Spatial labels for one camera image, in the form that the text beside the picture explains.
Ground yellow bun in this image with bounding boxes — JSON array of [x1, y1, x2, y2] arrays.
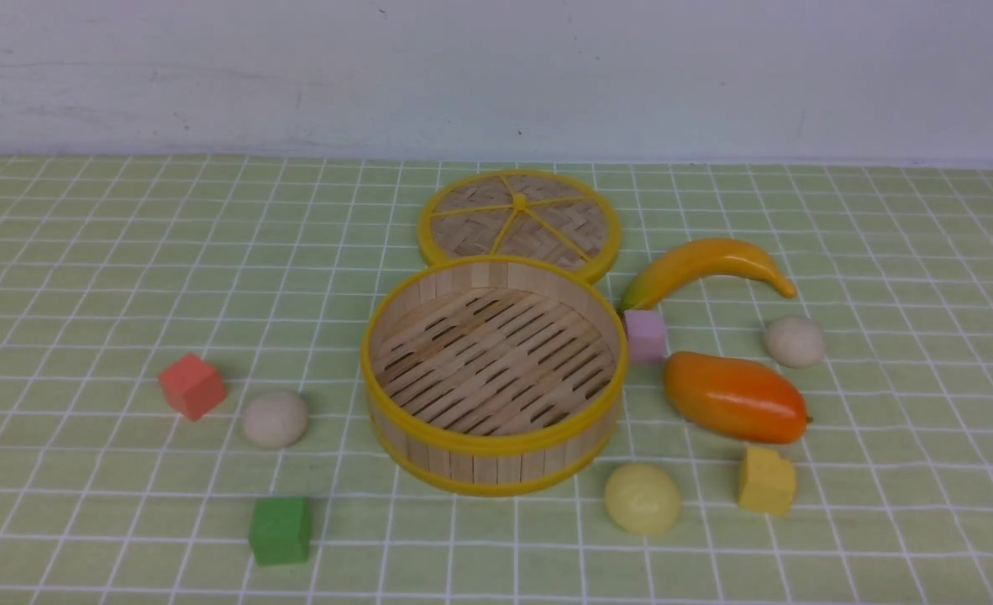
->
[[603, 463, 682, 537]]

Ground white bun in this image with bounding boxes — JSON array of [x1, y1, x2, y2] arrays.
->
[[763, 315, 827, 368], [240, 388, 309, 449]]

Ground bamboo steamer tray yellow rim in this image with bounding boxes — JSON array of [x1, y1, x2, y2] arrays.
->
[[360, 255, 628, 497]]

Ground woven bamboo steamer lid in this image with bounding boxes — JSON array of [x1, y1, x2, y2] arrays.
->
[[417, 169, 621, 283]]

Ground pink foam cube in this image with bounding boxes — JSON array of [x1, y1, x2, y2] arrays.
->
[[623, 310, 668, 364]]

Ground yellow toy banana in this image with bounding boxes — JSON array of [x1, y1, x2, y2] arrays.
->
[[617, 238, 797, 313]]

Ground orange toy mango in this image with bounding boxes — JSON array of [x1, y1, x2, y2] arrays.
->
[[663, 351, 811, 445]]

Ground red foam cube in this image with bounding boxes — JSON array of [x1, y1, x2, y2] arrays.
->
[[157, 352, 228, 422]]

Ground yellow foam block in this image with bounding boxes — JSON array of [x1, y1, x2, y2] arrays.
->
[[736, 445, 797, 516]]

